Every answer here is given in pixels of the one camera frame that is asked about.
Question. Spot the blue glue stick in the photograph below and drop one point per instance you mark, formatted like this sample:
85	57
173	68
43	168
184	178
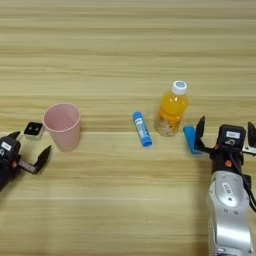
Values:
142	130

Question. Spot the small black white cube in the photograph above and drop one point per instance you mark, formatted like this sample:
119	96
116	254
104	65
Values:
33	130

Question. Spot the orange juice bottle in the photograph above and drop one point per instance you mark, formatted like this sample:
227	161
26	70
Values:
171	110

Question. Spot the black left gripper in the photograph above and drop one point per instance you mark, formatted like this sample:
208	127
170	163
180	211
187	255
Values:
6	170

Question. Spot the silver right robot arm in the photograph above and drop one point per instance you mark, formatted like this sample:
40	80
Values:
230	213

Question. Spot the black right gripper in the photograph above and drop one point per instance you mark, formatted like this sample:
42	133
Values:
220	160

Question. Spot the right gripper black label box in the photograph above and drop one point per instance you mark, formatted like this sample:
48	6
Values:
225	131

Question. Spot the pink plastic cup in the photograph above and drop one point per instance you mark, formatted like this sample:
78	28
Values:
65	136

